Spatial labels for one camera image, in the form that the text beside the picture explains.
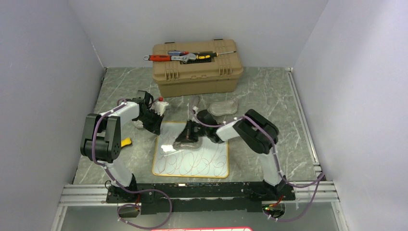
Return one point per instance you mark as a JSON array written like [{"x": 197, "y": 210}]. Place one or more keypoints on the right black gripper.
[{"x": 189, "y": 135}]

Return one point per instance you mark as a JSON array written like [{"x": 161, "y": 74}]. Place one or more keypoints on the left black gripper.
[{"x": 156, "y": 128}]

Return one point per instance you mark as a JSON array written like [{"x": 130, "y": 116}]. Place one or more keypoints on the dark brown scrubbing pad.
[{"x": 187, "y": 145}]

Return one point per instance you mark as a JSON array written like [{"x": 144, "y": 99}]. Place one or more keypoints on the yellow framed whiteboard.
[{"x": 209, "y": 160}]

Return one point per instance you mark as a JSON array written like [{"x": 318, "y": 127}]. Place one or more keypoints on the grey mesh scrubbing pad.
[{"x": 228, "y": 107}]

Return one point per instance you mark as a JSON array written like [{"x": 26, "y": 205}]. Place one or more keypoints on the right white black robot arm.
[{"x": 259, "y": 134}]

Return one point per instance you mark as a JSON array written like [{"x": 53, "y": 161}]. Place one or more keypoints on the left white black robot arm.
[{"x": 102, "y": 135}]

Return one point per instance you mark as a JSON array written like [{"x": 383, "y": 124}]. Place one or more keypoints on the grey scrubbing pad left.
[{"x": 138, "y": 124}]

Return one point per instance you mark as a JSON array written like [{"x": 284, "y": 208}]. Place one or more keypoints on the yellow bone shaped sponge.
[{"x": 126, "y": 142}]

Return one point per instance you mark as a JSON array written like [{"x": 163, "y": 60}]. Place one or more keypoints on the tan plastic toolbox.
[{"x": 214, "y": 75}]

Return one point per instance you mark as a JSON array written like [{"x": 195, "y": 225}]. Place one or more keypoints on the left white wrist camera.
[{"x": 159, "y": 106}]

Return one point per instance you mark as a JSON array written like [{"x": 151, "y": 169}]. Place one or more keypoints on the red handled adjustable wrench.
[{"x": 168, "y": 58}]

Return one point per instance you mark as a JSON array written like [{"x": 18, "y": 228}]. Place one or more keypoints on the yellow black handled screwdriver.
[{"x": 209, "y": 55}]

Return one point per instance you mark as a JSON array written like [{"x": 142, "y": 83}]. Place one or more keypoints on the blue red handled screwdriver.
[{"x": 177, "y": 53}]

